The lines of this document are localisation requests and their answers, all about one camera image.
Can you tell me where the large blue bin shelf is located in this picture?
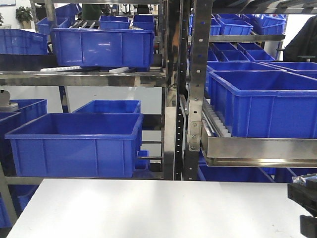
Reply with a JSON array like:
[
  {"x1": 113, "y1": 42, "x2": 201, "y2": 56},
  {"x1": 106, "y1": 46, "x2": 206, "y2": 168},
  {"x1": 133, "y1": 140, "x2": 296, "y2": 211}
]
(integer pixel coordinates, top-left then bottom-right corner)
[
  {"x1": 51, "y1": 28, "x2": 154, "y2": 68},
  {"x1": 209, "y1": 71, "x2": 317, "y2": 139}
]

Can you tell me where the large blue bin upper shelf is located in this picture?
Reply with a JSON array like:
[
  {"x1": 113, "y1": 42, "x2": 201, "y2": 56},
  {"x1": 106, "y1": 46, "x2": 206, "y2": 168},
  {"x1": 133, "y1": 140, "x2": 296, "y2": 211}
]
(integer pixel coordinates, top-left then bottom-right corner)
[{"x1": 51, "y1": 28, "x2": 154, "y2": 68}]

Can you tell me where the blue bin behind lower left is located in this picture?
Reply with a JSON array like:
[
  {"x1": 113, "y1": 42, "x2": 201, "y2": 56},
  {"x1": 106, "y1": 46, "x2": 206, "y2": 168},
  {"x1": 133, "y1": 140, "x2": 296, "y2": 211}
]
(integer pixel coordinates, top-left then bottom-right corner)
[{"x1": 73, "y1": 100, "x2": 141, "y2": 114}]

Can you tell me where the potted plant in background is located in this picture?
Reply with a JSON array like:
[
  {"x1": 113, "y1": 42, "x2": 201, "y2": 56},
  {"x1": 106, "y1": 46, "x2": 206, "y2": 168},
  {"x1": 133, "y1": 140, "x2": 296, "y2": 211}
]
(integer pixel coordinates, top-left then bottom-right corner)
[{"x1": 15, "y1": 6, "x2": 33, "y2": 29}]

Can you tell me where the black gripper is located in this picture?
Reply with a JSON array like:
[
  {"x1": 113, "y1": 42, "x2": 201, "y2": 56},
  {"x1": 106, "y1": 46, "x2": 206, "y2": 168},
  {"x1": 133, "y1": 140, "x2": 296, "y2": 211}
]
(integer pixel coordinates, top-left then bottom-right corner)
[{"x1": 287, "y1": 174, "x2": 317, "y2": 238}]

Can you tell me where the large blue plastic bin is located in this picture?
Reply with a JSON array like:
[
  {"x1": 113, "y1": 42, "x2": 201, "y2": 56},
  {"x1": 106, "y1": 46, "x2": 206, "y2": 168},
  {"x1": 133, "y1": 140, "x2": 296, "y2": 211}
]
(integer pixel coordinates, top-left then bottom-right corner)
[{"x1": 5, "y1": 113, "x2": 143, "y2": 178}]

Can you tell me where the blue bin far left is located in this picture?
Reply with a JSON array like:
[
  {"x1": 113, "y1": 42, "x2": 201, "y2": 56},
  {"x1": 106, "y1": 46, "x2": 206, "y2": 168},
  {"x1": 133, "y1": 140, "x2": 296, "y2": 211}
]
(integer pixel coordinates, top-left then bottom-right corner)
[{"x1": 0, "y1": 99, "x2": 47, "y2": 160}]

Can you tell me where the large blue bin right shelf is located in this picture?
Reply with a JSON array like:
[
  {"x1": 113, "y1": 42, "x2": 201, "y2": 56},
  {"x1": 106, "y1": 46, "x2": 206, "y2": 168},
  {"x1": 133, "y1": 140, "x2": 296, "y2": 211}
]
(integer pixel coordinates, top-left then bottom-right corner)
[{"x1": 209, "y1": 71, "x2": 317, "y2": 139}]

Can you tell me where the stainless steel shelving rack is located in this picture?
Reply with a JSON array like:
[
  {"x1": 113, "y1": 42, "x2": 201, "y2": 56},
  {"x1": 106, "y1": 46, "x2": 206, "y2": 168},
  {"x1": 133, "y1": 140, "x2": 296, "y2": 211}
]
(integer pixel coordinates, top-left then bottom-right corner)
[{"x1": 0, "y1": 0, "x2": 317, "y2": 229}]

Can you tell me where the blue crate upper left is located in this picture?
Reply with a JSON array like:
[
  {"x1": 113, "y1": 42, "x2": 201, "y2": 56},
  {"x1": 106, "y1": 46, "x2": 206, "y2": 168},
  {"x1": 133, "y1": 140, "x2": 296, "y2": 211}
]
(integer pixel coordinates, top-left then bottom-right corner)
[{"x1": 0, "y1": 29, "x2": 48, "y2": 55}]

